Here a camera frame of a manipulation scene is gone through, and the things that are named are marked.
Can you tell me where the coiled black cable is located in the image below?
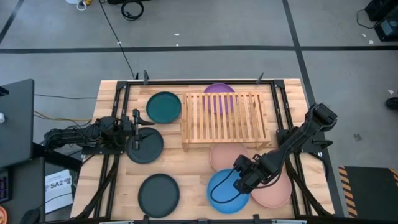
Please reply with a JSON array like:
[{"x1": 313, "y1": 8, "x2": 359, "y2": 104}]
[{"x1": 120, "y1": 0, "x2": 145, "y2": 21}]

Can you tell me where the black yellow-striped floor mat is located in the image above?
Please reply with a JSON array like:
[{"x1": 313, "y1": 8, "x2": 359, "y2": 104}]
[{"x1": 338, "y1": 166, "x2": 398, "y2": 218}]

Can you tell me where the white SA2 paper sheet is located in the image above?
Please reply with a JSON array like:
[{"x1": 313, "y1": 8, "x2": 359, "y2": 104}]
[{"x1": 45, "y1": 169, "x2": 74, "y2": 215}]

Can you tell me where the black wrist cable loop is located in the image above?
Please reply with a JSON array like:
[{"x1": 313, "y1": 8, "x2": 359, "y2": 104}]
[{"x1": 210, "y1": 169, "x2": 242, "y2": 205}]

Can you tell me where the pink plate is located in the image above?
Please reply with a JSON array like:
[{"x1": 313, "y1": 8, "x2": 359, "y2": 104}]
[
  {"x1": 209, "y1": 142, "x2": 251, "y2": 172},
  {"x1": 250, "y1": 169, "x2": 293, "y2": 209}
]

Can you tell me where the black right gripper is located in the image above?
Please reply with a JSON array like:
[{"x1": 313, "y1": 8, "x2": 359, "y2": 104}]
[{"x1": 233, "y1": 154, "x2": 275, "y2": 194}]

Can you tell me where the black keypad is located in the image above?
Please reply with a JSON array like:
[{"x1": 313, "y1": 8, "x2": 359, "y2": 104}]
[{"x1": 0, "y1": 167, "x2": 13, "y2": 203}]

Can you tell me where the dark grey plate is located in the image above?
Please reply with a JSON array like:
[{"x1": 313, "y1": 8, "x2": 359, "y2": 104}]
[
  {"x1": 137, "y1": 173, "x2": 180, "y2": 219},
  {"x1": 126, "y1": 126, "x2": 165, "y2": 165}
]

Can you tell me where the purple plate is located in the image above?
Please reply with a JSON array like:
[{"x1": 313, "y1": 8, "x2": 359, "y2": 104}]
[{"x1": 203, "y1": 82, "x2": 237, "y2": 115}]

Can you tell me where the long black cable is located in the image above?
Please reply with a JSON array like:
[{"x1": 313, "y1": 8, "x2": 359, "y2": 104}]
[{"x1": 98, "y1": 0, "x2": 139, "y2": 80}]

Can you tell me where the yellow floor cable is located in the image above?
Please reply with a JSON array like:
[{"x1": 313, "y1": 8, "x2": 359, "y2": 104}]
[{"x1": 34, "y1": 110, "x2": 93, "y2": 123}]

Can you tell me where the dark grey side table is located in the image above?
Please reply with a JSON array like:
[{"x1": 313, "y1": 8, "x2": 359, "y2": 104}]
[{"x1": 0, "y1": 78, "x2": 35, "y2": 169}]

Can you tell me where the black computer mouse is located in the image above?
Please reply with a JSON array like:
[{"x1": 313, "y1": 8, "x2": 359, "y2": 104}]
[{"x1": 20, "y1": 208, "x2": 41, "y2": 224}]

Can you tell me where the black aluminium rig frame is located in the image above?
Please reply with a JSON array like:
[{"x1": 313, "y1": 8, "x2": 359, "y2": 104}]
[{"x1": 74, "y1": 70, "x2": 335, "y2": 224}]

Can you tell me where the wooden slatted shelf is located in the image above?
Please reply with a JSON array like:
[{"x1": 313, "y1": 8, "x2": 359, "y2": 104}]
[{"x1": 181, "y1": 91, "x2": 272, "y2": 152}]

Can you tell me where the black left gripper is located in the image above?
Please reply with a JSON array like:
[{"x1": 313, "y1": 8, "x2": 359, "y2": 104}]
[{"x1": 119, "y1": 108, "x2": 157, "y2": 151}]

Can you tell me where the blue plate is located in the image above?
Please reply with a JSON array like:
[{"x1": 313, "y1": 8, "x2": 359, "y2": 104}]
[{"x1": 206, "y1": 169, "x2": 251, "y2": 215}]

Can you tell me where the black equipment case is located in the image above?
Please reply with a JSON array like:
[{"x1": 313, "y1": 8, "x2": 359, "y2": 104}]
[{"x1": 364, "y1": 0, "x2": 398, "y2": 22}]

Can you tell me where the thin grey floor cable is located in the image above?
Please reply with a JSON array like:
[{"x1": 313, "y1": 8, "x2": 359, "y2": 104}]
[{"x1": 34, "y1": 93, "x2": 98, "y2": 100}]

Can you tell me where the black box with screen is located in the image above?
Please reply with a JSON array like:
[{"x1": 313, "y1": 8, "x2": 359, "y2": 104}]
[{"x1": 374, "y1": 17, "x2": 398, "y2": 42}]

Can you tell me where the teal plate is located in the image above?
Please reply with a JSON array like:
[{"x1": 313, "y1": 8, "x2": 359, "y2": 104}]
[{"x1": 146, "y1": 91, "x2": 182, "y2": 124}]

